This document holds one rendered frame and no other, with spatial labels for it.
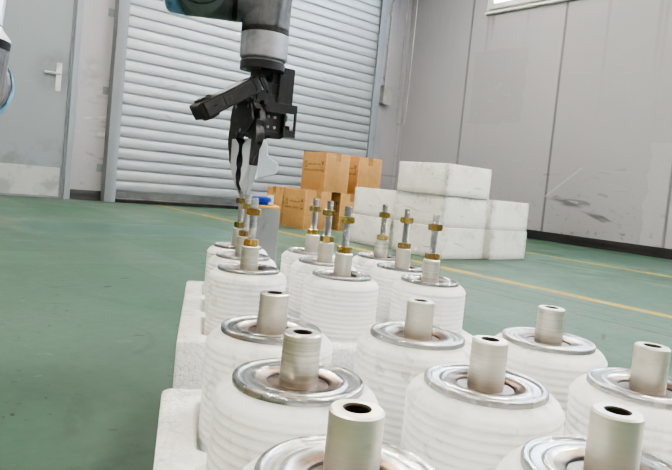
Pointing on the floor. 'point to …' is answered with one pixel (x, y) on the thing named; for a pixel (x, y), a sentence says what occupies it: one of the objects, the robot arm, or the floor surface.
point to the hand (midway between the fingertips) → (239, 187)
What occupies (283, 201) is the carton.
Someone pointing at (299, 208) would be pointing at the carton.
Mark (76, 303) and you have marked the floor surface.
